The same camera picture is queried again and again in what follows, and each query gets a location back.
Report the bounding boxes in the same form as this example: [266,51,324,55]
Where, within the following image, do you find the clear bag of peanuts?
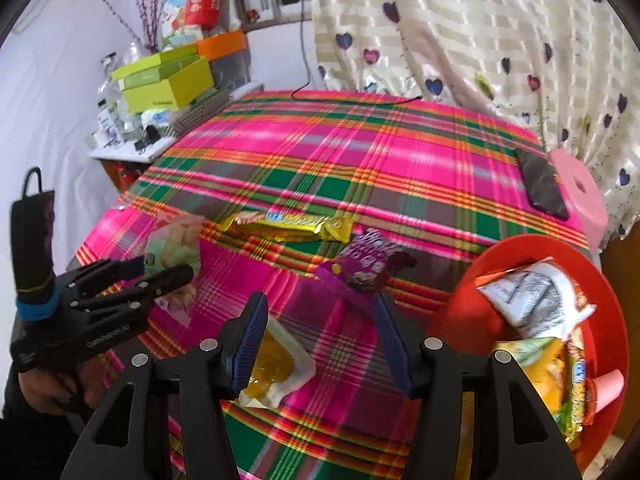
[144,212,204,327]

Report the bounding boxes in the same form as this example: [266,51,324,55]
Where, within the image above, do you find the clear yellow jelly packet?
[238,316,316,410]

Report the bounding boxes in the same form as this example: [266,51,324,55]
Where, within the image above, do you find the purple snack packet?
[314,228,416,315]

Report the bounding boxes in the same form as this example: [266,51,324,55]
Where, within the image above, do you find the large yellow biscuit bag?
[494,338,567,438]

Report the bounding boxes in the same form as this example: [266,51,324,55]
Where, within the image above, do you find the white orange snack bag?
[476,258,597,341]

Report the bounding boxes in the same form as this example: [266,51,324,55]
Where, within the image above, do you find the pink jelly cup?
[592,370,625,413]

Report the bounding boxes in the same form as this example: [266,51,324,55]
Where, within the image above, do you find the golden yellow snack bar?
[220,211,354,244]

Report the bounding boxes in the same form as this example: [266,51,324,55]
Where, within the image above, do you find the small yellow candy packet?
[563,326,587,445]

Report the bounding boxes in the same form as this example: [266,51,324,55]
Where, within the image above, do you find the person's left hand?
[17,358,106,415]

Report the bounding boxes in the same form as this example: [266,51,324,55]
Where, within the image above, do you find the red woven plastic basket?
[430,234,629,470]

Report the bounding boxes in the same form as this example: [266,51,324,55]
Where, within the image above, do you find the white side table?
[89,81,264,193]

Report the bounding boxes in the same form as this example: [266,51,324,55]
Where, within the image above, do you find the striped grey box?
[168,89,230,138]

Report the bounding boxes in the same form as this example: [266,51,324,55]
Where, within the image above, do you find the colourful plaid tablecloth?
[75,92,588,479]

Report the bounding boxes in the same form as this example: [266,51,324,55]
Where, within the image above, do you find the black smartphone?
[514,148,570,221]

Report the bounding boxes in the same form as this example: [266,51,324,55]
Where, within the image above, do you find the lime green box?
[122,58,214,114]

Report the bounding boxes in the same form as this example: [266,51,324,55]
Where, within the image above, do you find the green flat box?
[111,44,200,91]

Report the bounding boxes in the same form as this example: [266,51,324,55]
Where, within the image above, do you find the orange storage box lid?
[196,30,247,62]

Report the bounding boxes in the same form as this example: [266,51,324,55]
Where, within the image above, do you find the purple dried flower branches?
[101,0,160,53]

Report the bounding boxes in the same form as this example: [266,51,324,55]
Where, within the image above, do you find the heart patterned white curtain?
[311,0,639,240]

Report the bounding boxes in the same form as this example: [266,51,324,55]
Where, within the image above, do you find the black charging cable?
[290,0,424,106]

